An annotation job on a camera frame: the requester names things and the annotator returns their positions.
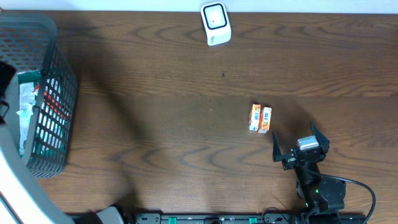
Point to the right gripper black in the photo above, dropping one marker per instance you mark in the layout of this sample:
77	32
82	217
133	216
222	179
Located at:
289	162

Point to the orange tissue pack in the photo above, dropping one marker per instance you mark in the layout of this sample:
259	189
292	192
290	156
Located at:
254	117
265	120

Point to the green 3M adhesive package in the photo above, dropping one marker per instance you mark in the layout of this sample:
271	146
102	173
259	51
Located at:
55	113

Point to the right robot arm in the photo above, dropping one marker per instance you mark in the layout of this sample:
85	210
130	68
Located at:
322	194

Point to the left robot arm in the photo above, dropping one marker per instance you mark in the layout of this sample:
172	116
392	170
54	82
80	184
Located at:
26	202

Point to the white barcode scanner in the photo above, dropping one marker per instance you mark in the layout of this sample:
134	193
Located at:
216	23

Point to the grey plastic mesh basket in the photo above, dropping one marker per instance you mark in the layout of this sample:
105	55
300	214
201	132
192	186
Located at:
39	103

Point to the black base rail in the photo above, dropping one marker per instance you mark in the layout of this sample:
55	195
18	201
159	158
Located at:
274	217

